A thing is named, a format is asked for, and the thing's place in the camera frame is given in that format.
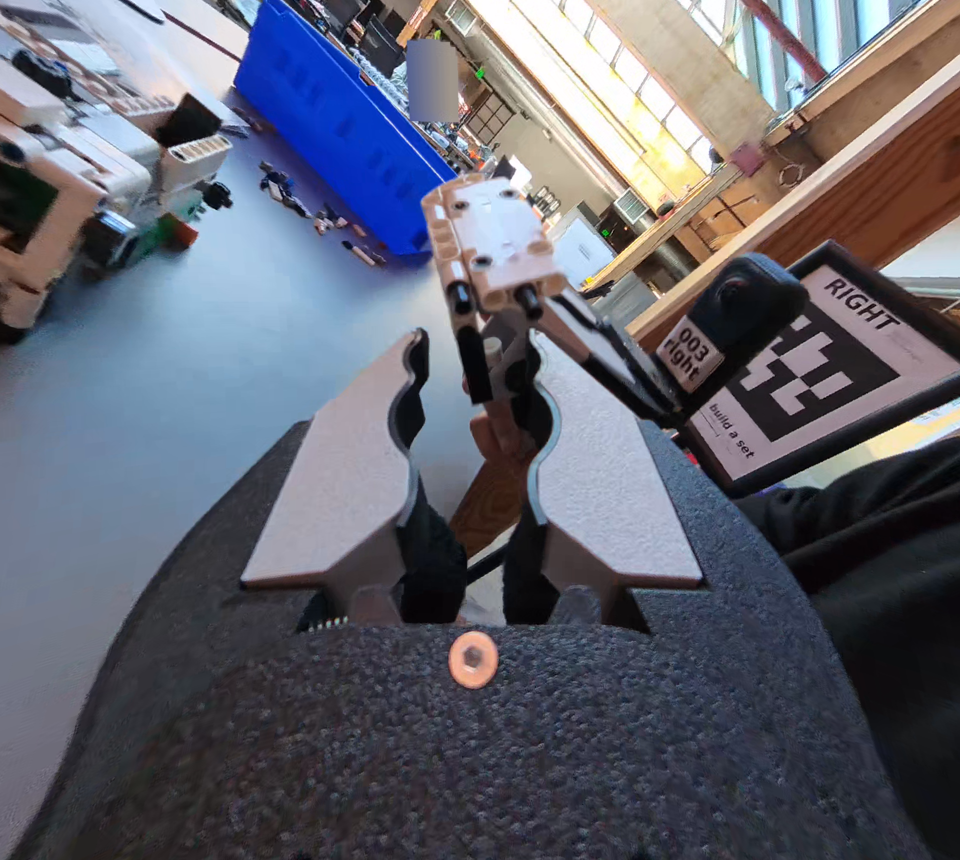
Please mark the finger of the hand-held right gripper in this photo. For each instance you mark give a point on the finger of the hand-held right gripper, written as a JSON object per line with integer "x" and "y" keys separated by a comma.
{"x": 585, "y": 342}

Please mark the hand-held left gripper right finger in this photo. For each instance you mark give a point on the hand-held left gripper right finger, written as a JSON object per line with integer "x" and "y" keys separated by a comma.
{"x": 611, "y": 500}

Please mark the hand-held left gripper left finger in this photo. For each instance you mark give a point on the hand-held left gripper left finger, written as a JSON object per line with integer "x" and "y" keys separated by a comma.
{"x": 337, "y": 470}

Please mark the white lego panel assembly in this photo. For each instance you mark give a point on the white lego panel assembly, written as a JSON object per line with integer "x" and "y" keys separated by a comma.
{"x": 491, "y": 237}

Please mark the person's right forearm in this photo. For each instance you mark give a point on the person's right forearm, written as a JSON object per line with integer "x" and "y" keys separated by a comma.
{"x": 877, "y": 612}

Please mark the scattered small lego pieces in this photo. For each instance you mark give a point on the scattered small lego pieces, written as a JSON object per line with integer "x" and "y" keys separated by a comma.
{"x": 315, "y": 207}

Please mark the white green lego truck model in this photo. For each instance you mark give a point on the white green lego truck model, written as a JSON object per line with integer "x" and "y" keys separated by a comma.
{"x": 82, "y": 184}

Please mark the person's right hand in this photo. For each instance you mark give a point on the person's right hand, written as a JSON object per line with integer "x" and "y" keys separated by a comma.
{"x": 493, "y": 436}

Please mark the white cabinet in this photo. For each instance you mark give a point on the white cabinet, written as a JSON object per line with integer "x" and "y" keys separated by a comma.
{"x": 583, "y": 252}

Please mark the wooden plank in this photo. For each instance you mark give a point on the wooden plank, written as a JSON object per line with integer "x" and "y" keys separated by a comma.
{"x": 491, "y": 500}

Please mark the wooden beam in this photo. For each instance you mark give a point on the wooden beam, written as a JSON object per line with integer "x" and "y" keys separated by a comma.
{"x": 825, "y": 199}

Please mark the blue plastic bin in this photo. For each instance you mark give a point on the blue plastic bin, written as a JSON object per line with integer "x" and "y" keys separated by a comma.
{"x": 337, "y": 117}

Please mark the black computer monitor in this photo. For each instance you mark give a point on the black computer monitor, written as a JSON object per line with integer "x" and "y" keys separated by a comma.
{"x": 345, "y": 1}

